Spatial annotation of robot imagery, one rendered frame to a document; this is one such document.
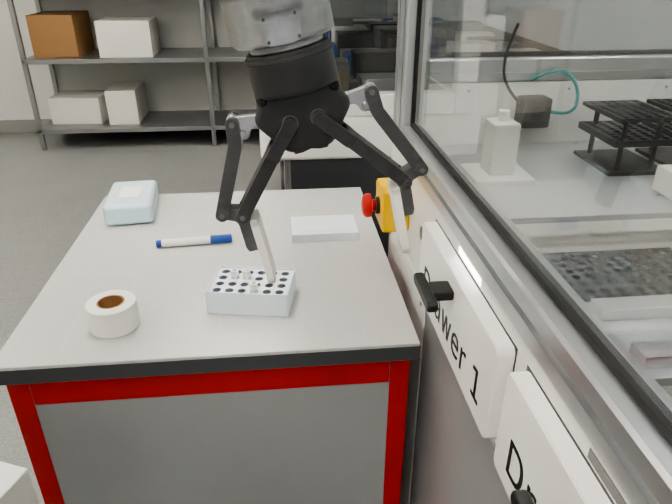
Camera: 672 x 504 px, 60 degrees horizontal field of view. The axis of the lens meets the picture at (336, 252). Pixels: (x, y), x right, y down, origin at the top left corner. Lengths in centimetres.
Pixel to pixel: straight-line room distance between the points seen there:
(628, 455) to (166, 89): 465
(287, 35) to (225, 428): 61
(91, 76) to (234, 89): 108
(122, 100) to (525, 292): 415
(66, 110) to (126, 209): 350
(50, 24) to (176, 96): 100
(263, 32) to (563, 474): 39
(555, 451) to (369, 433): 51
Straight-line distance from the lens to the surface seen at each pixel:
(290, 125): 51
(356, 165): 146
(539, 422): 49
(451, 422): 80
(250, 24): 48
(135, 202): 123
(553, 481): 48
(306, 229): 112
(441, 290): 66
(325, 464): 98
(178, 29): 479
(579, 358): 45
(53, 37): 456
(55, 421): 95
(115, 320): 88
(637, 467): 41
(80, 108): 467
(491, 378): 57
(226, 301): 89
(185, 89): 486
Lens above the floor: 124
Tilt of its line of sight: 27 degrees down
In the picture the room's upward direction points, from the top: straight up
